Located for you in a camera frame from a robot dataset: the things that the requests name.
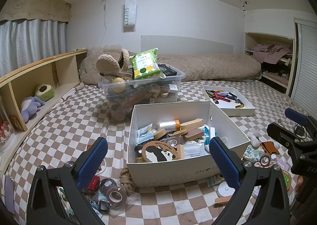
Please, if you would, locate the white round tape measure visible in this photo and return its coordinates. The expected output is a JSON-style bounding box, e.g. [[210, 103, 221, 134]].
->
[[217, 182, 235, 198]]

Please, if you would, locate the beige rope knot ball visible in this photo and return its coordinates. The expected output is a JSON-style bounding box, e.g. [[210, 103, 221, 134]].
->
[[119, 168, 136, 193]]

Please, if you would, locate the brown tape roll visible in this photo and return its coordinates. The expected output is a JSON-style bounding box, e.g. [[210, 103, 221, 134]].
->
[[260, 153, 271, 167]]

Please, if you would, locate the blue floral fabric pouch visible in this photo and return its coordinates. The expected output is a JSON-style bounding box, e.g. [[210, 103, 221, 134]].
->
[[243, 144, 265, 163]]

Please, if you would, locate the red cardboard box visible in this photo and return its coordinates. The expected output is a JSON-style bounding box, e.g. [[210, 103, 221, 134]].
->
[[82, 176, 100, 195]]

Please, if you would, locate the black round tin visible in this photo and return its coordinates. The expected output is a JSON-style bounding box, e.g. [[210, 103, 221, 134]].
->
[[99, 178, 119, 197]]

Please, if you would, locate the white shallow tray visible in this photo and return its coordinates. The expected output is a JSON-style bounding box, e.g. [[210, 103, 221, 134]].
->
[[202, 85, 255, 117]]

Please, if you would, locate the wooden block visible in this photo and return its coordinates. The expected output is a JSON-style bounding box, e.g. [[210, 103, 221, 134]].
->
[[180, 118, 204, 130]]

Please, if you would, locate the purple plush toy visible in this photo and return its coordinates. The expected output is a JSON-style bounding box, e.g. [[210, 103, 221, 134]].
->
[[21, 96, 45, 123]]

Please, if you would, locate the white shoes cardboard box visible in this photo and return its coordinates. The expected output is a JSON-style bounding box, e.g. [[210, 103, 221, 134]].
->
[[126, 101, 250, 187]]

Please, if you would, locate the avocado plush toy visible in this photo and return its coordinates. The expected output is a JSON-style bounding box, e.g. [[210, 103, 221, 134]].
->
[[34, 84, 55, 101]]

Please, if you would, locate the wooden bed shelf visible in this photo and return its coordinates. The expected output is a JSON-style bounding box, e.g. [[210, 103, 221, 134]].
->
[[1, 49, 87, 173]]

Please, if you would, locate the panda round wooden coaster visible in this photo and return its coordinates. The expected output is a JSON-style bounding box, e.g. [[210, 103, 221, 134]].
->
[[142, 141, 178, 163]]

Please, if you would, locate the brown quilted blanket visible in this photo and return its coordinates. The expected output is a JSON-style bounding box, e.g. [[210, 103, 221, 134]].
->
[[79, 45, 261, 85]]

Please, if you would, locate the clear plastic storage bin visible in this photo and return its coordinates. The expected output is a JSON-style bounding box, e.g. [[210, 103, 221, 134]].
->
[[97, 64, 186, 123]]

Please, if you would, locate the yellow wooden ball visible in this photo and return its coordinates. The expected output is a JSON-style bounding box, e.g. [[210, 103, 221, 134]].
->
[[112, 77, 126, 93]]

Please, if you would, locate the grey window curtain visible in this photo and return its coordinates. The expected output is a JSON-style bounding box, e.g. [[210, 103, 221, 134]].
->
[[1, 19, 66, 77]]

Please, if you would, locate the green wet wipes pack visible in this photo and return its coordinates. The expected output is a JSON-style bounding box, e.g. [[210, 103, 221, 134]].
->
[[130, 48, 166, 80]]

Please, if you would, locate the white sweet paper bag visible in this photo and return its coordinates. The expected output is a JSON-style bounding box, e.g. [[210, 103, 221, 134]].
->
[[124, 0, 137, 27]]

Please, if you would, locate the wall closet with clothes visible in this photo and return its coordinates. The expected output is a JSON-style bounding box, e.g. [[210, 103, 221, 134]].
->
[[245, 32, 298, 96]]

